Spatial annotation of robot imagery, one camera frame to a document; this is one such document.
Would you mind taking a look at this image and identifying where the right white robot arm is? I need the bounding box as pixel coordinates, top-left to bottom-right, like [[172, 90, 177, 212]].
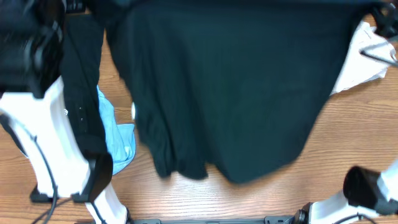
[[282, 1, 397, 224]]

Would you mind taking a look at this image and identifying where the black logo garment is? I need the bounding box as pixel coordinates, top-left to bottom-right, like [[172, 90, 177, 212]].
[[60, 14, 107, 156]]

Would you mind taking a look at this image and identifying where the black t-shirt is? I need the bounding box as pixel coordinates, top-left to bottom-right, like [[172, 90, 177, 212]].
[[87, 0, 383, 184]]

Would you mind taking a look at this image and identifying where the white folded shirt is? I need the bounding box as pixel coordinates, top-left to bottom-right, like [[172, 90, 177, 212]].
[[331, 21, 396, 95]]

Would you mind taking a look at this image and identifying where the light blue garment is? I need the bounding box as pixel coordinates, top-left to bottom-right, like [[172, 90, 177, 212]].
[[96, 86, 136, 175]]

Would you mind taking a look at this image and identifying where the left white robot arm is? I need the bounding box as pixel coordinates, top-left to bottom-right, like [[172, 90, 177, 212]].
[[1, 1, 132, 223]]

